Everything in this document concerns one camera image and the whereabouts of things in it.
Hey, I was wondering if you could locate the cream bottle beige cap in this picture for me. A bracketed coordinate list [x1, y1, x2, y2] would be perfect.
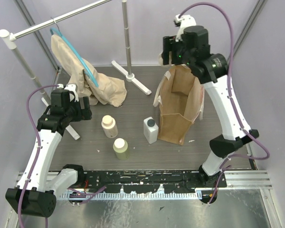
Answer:
[158, 52, 173, 67]

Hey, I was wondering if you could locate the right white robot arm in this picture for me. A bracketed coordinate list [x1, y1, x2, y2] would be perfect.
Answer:
[161, 25, 259, 187]

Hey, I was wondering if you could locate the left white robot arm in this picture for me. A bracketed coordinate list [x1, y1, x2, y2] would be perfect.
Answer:
[5, 84, 92, 218]

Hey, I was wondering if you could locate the brown canvas bag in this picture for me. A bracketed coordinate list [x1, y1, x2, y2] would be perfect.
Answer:
[153, 65, 205, 145]

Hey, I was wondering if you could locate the beige cloth garment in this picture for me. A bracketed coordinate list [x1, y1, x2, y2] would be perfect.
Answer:
[51, 35, 127, 107]

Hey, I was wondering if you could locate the blue clothes hanger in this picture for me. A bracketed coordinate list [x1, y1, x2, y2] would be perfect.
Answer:
[50, 28, 99, 87]

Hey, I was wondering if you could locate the beige bottle pink cap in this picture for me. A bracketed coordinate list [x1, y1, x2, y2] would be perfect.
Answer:
[101, 115, 118, 138]

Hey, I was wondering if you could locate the yellow-green bottle cream cap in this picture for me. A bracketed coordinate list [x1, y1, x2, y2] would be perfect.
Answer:
[113, 138, 130, 160]

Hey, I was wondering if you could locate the white square bottle black cap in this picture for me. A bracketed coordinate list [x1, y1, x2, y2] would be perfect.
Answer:
[143, 117, 159, 144]

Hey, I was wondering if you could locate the white garment rack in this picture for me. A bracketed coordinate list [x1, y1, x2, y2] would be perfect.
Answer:
[0, 0, 152, 141]

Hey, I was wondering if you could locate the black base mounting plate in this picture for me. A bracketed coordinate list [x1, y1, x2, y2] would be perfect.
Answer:
[71, 170, 219, 194]

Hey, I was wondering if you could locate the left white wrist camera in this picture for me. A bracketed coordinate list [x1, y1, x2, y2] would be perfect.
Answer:
[57, 84, 79, 102]

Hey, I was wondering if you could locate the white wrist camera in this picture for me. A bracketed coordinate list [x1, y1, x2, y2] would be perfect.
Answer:
[57, 84, 79, 102]
[174, 14, 197, 42]

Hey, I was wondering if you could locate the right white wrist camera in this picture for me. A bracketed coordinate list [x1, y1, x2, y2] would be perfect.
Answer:
[174, 14, 197, 42]

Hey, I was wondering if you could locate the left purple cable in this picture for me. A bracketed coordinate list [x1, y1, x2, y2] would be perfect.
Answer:
[17, 84, 64, 228]

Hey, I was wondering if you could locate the purple cable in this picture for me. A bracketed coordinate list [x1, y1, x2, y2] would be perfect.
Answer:
[17, 84, 64, 228]
[179, 2, 270, 205]

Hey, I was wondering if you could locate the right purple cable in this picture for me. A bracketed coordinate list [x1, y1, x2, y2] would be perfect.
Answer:
[179, 2, 270, 205]

